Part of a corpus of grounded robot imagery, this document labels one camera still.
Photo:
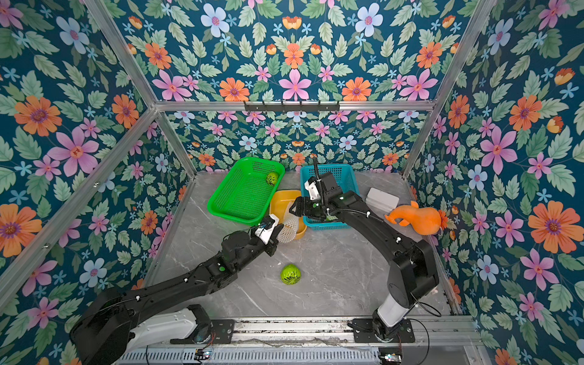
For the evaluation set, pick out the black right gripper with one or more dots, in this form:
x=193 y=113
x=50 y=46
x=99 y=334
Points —
x=312 y=207

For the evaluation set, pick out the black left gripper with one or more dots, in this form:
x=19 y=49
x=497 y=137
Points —
x=269 y=246

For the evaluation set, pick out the white foam net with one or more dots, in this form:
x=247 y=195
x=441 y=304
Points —
x=289 y=230

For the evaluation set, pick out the light green custard apple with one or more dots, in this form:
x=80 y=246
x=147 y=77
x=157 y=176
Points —
x=290 y=274

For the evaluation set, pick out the dark speckled custard apple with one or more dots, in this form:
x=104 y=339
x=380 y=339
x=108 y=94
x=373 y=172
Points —
x=272 y=178

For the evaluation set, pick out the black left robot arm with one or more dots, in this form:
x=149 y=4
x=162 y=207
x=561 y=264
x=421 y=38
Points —
x=103 y=332

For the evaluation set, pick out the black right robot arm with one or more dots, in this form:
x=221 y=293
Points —
x=412 y=267

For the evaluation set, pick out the teal plastic basket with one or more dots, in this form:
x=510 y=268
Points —
x=345 y=178

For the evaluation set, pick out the white rectangular box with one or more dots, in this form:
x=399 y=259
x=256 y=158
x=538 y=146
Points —
x=381 y=200

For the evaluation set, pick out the green plastic basket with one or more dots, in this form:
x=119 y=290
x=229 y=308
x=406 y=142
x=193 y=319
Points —
x=244 y=195

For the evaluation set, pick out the yellow plastic tub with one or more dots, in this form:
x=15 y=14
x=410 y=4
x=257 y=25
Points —
x=280 y=204

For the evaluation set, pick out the orange toy duck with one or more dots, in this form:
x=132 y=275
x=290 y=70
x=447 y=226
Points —
x=425 y=221

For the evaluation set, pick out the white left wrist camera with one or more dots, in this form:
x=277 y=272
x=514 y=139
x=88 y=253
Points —
x=266 y=228

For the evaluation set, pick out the black wall hook rack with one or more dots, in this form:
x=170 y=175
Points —
x=284 y=107

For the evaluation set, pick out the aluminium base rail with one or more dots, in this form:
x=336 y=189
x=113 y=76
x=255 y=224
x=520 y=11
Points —
x=320 y=340

